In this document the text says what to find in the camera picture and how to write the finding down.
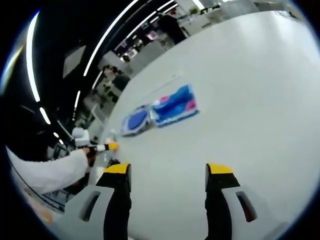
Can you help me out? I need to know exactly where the clear water bottle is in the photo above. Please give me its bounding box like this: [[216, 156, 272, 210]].
[[103, 151, 121, 168]]

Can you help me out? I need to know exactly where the blue tissue pack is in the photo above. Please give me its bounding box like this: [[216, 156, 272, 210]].
[[151, 83, 201, 128]]

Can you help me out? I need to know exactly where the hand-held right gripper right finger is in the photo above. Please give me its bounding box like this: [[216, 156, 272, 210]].
[[204, 162, 274, 240]]

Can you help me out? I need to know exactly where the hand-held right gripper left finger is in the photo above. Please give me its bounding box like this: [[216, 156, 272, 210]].
[[63, 162, 133, 240]]

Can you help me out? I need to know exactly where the white table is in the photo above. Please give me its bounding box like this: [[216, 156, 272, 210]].
[[49, 9, 319, 240]]

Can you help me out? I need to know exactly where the wipes pack with blue disc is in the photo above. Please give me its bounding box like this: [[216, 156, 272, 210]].
[[120, 104, 152, 137]]

